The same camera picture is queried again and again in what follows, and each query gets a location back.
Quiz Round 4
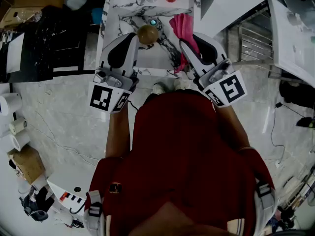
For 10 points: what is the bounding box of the person's right forearm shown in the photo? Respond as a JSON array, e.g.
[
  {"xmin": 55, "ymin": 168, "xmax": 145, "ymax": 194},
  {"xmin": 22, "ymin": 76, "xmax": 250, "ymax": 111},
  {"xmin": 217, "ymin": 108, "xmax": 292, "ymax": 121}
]
[{"xmin": 216, "ymin": 104, "xmax": 252, "ymax": 152}]

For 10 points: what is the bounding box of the person's right shoe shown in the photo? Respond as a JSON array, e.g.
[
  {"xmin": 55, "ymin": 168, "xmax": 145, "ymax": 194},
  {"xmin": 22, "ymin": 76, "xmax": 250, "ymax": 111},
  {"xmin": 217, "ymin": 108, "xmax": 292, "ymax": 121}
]
[{"xmin": 173, "ymin": 78, "xmax": 193, "ymax": 91}]

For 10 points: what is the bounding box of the black floor cable with adapter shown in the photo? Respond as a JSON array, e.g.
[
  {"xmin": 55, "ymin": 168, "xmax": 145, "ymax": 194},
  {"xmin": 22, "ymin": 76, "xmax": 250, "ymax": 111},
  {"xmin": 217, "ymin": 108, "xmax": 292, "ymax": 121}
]
[{"xmin": 270, "ymin": 102, "xmax": 306, "ymax": 157}]

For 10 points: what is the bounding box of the white round appliance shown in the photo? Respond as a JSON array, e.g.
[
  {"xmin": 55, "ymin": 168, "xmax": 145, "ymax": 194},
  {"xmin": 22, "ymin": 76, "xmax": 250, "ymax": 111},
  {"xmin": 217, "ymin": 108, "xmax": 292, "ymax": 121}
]
[{"xmin": 0, "ymin": 92, "xmax": 23, "ymax": 117}]

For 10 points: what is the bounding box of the grey backpack strap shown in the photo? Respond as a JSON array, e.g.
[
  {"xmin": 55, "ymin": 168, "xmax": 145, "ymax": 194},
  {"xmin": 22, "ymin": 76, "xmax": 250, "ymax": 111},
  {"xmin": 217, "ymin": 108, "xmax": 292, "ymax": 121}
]
[
  {"xmin": 253, "ymin": 179, "xmax": 278, "ymax": 233},
  {"xmin": 83, "ymin": 190, "xmax": 106, "ymax": 236}
]

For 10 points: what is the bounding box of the clear plastic wrap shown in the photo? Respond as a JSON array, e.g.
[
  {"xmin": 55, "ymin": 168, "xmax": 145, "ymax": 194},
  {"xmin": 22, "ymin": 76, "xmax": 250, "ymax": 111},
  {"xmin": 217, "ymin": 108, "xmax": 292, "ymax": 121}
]
[{"xmin": 14, "ymin": 8, "xmax": 43, "ymax": 24}]

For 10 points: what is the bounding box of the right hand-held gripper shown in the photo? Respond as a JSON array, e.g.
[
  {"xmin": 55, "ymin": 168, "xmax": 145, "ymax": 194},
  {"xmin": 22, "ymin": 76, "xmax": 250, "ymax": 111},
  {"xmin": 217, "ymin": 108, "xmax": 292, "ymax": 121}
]
[{"xmin": 179, "ymin": 32, "xmax": 248, "ymax": 108}]

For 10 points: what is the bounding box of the black bag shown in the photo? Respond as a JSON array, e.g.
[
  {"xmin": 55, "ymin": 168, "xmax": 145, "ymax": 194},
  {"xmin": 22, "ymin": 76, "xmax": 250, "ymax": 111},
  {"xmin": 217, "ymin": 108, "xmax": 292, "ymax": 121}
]
[{"xmin": 279, "ymin": 80, "xmax": 315, "ymax": 109}]

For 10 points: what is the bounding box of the small cardboard box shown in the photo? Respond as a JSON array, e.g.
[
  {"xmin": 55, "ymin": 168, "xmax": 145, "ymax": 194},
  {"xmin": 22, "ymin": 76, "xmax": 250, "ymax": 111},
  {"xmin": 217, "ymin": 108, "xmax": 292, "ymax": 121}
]
[{"xmin": 6, "ymin": 144, "xmax": 46, "ymax": 185}]

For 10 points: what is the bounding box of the beige bowl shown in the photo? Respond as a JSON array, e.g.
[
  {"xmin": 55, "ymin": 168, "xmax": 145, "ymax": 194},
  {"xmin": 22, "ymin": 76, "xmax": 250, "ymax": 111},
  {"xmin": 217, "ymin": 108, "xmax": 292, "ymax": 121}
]
[{"xmin": 136, "ymin": 24, "xmax": 160, "ymax": 46}]

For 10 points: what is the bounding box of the person's red shirt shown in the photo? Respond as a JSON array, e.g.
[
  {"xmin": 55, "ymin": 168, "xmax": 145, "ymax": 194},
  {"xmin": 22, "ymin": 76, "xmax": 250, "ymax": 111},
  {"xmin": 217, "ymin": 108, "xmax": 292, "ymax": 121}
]
[{"xmin": 85, "ymin": 91, "xmax": 277, "ymax": 236}]

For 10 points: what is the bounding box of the person's left shoe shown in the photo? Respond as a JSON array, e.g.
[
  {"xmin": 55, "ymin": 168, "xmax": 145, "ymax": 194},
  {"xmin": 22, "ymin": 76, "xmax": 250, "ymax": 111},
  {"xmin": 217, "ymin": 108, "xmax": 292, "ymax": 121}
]
[{"xmin": 151, "ymin": 82, "xmax": 167, "ymax": 95}]

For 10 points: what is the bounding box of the white marble sink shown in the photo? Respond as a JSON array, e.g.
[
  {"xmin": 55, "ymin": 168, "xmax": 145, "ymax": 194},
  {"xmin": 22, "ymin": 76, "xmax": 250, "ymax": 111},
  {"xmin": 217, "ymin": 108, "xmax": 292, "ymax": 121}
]
[{"xmin": 95, "ymin": 0, "xmax": 202, "ymax": 78}]

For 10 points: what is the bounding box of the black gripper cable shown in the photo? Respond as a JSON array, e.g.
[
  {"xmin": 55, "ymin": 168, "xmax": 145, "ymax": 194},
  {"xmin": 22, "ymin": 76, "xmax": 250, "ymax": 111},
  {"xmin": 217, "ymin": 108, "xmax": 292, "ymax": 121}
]
[{"xmin": 127, "ymin": 99, "xmax": 140, "ymax": 112}]

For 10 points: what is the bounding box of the person's left forearm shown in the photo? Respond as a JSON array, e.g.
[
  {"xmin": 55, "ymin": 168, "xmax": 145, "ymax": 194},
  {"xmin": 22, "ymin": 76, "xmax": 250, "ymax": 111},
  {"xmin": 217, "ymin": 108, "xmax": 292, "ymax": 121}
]
[{"xmin": 105, "ymin": 104, "xmax": 131, "ymax": 159}]

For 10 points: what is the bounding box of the low white table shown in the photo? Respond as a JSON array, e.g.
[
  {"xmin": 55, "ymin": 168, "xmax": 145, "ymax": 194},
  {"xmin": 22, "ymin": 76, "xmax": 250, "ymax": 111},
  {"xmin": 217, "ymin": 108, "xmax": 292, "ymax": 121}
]
[{"xmin": 46, "ymin": 171, "xmax": 95, "ymax": 215}]

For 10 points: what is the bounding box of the black marble cabinet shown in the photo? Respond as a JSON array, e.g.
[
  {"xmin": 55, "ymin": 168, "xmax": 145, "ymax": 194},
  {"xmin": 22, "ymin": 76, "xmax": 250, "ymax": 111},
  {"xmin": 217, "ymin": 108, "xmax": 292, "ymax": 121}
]
[{"xmin": 0, "ymin": 5, "xmax": 99, "ymax": 84}]

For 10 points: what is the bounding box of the red cloth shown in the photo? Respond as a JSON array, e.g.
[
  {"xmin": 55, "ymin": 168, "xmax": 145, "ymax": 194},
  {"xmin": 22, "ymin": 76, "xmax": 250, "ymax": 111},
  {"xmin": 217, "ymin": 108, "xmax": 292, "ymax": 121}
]
[{"xmin": 169, "ymin": 13, "xmax": 201, "ymax": 74}]

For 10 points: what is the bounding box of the blue container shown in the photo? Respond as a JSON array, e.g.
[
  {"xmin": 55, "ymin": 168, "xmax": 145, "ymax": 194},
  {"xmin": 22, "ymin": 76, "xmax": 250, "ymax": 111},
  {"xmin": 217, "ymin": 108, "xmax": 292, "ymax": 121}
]
[{"xmin": 91, "ymin": 7, "xmax": 104, "ymax": 25}]

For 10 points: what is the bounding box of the person's shoe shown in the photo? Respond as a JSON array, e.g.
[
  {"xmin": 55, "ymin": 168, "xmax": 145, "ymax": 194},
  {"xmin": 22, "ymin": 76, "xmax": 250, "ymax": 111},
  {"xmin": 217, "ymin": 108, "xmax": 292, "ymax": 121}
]
[
  {"xmin": 151, "ymin": 82, "xmax": 167, "ymax": 95},
  {"xmin": 173, "ymin": 78, "xmax": 193, "ymax": 91}
]

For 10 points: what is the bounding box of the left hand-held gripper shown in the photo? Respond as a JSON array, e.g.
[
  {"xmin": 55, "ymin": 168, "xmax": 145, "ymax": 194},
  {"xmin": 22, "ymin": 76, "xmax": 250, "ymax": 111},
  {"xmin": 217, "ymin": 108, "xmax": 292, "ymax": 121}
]
[{"xmin": 87, "ymin": 32, "xmax": 140, "ymax": 115}]

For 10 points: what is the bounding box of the black office chair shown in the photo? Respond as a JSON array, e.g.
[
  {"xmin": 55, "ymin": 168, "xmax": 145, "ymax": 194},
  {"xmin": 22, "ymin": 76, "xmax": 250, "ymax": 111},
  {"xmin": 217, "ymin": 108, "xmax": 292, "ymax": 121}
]
[{"xmin": 19, "ymin": 187, "xmax": 55, "ymax": 222}]

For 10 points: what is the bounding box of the metal rack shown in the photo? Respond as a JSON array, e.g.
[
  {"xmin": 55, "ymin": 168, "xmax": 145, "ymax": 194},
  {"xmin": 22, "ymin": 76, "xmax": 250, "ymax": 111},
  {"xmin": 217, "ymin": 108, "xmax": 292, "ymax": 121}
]
[{"xmin": 226, "ymin": 6, "xmax": 275, "ymax": 66}]

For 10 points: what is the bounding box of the white paper roll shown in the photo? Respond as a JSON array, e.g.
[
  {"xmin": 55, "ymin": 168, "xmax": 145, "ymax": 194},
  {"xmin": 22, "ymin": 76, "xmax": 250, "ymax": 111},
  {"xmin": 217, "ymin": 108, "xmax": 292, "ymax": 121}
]
[{"xmin": 9, "ymin": 129, "xmax": 31, "ymax": 152}]

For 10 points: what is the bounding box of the white board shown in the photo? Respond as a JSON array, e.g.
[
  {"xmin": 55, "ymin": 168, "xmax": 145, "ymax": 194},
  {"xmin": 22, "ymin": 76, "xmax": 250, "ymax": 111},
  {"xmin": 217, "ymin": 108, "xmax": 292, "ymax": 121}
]
[{"xmin": 5, "ymin": 32, "xmax": 25, "ymax": 74}]

